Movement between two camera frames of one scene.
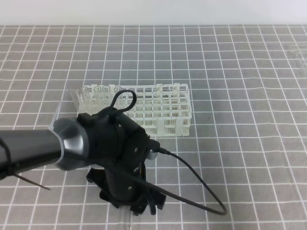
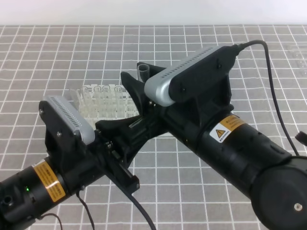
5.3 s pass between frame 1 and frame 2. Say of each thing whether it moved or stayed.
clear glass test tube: moved
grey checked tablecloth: stayed
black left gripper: moved
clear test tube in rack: stayed
